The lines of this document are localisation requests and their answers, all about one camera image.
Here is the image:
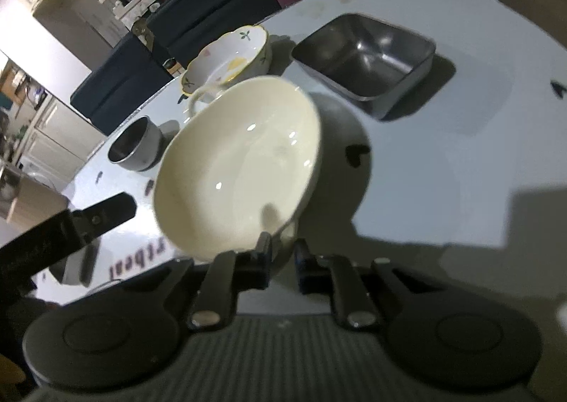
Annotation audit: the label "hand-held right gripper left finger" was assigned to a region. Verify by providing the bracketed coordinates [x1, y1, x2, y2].
[128, 231, 273, 332]

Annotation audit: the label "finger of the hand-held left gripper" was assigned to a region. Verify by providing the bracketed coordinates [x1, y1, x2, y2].
[50, 239, 101, 287]
[70, 192, 137, 244]

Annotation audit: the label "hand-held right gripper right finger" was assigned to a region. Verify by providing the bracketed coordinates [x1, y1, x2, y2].
[294, 239, 426, 332]

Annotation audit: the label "cream ceramic bowl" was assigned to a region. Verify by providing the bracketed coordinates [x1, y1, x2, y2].
[152, 75, 322, 263]

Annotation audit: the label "square stainless steel container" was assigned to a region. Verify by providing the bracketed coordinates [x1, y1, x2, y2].
[290, 13, 437, 120]

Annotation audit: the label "beige box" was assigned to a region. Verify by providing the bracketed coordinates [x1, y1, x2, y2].
[0, 165, 69, 226]

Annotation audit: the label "round stainless steel cup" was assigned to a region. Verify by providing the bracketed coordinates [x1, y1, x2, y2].
[107, 116, 167, 172]

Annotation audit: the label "white kitchen cabinets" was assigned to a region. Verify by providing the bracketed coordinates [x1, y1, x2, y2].
[18, 96, 108, 173]

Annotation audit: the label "dark blue upholstered chair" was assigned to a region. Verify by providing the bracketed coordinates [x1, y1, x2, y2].
[146, 0, 283, 67]
[70, 32, 179, 136]

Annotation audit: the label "floral teacup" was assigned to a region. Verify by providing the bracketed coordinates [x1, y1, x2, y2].
[179, 25, 272, 117]

